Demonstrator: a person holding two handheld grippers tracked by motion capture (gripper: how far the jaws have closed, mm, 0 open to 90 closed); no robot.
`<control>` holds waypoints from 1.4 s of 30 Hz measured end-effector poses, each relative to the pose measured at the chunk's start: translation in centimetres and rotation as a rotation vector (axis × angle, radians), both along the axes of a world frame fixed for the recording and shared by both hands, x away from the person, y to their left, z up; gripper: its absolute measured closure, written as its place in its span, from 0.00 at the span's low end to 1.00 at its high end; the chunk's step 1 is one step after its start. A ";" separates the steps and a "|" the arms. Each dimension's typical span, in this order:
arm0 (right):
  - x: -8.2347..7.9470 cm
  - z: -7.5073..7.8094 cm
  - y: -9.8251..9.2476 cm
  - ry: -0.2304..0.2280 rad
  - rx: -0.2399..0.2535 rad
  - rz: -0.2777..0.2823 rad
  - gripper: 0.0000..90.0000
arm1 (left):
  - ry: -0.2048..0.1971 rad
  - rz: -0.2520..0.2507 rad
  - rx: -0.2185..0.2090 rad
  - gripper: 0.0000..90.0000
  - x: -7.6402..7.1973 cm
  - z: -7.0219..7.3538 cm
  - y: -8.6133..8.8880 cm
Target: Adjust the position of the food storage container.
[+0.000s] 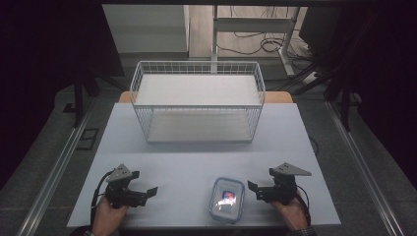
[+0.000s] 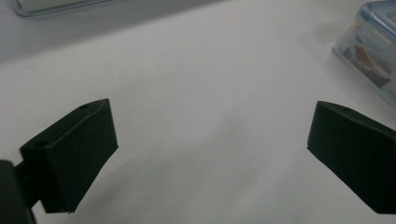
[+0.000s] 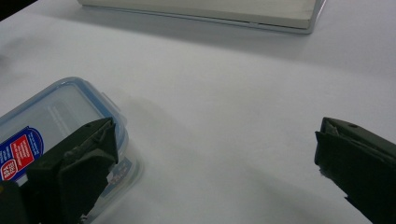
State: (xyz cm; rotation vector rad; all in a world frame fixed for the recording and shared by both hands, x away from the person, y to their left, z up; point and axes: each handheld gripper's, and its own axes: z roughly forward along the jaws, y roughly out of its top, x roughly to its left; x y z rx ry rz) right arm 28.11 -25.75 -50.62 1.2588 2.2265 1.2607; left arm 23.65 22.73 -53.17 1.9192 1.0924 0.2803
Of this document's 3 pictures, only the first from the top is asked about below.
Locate black floor cables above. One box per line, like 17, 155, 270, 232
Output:
216, 5, 316, 60

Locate white power strip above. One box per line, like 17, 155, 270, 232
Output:
300, 71, 319, 85

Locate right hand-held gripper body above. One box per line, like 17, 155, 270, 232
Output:
255, 161, 313, 207

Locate person's left hand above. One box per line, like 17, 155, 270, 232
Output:
91, 196, 130, 236

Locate white wire basket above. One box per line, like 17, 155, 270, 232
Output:
129, 60, 267, 145

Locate aluminium floor rail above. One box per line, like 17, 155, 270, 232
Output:
15, 97, 96, 236
324, 100, 406, 236

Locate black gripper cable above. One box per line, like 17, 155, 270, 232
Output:
89, 169, 114, 228
295, 184, 312, 228

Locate person's right hand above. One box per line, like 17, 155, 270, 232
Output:
269, 196, 310, 232

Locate white cabinet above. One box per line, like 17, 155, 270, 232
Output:
101, 4, 191, 61

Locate dark curtain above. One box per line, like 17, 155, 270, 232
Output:
298, 4, 417, 190
0, 0, 126, 190

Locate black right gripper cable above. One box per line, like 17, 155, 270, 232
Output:
295, 184, 312, 228

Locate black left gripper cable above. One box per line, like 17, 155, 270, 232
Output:
89, 169, 114, 228

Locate clear food container blue rim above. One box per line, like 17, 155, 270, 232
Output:
208, 176, 246, 225

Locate white metal desk frame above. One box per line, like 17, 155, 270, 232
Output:
210, 4, 302, 77

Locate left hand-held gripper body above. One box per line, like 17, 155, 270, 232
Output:
103, 163, 149, 209

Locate person's right sleeve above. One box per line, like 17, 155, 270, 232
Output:
285, 226, 319, 236

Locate black metal stand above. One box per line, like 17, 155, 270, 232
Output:
323, 70, 363, 133

